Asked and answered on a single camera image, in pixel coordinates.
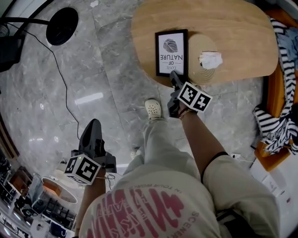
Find black standing floor fan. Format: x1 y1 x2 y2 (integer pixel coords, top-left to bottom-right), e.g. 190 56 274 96
0 7 79 72

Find black framed nature picture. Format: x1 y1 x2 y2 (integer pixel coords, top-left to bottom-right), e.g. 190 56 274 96
155 28 190 79

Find black fan power cable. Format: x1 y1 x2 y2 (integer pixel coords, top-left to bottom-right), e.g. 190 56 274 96
22 29 80 140

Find red cord bracelet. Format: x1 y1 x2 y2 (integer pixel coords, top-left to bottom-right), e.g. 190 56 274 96
179 107 196 118

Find woven round placemat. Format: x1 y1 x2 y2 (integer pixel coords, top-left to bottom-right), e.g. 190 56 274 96
187 33 219 85

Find round white side table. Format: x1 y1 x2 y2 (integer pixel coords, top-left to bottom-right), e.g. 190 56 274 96
41 176 78 205

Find thin grey gripper cable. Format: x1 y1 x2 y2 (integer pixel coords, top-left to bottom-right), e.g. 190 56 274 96
105 172 116 194

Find person's cream printed shirt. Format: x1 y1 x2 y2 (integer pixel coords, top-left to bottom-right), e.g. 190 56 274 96
78 152 281 238

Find white clog shoe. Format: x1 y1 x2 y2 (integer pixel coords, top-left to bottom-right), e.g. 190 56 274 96
144 98 162 120
130 146 141 160

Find person's left forearm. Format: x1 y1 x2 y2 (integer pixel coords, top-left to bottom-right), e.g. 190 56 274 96
75 167 108 231

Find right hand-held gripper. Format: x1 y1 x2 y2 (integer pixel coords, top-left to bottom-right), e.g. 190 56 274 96
167 70 213 118

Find orange sofa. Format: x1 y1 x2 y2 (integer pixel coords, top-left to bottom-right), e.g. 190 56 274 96
253 8 298 173

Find white paper sheet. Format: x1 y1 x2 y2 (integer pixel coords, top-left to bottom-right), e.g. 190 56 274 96
250 159 294 210

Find person's pale trousers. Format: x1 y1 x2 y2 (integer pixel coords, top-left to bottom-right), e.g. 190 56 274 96
123 118 201 178

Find oval wooden table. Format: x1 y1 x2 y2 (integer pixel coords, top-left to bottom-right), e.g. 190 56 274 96
130 0 279 89

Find white tissue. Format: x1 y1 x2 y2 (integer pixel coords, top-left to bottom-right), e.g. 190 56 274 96
198 51 224 70

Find black white striped blanket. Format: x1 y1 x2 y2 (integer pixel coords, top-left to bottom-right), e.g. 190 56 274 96
252 18 298 156

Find blue grey cloth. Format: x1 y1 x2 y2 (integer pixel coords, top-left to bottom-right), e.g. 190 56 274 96
275 27 298 71

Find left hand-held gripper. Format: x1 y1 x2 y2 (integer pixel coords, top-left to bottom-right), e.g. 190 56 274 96
63 119 117 185

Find person's right forearm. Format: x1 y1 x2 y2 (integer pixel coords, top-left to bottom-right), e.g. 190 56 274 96
179 107 230 179

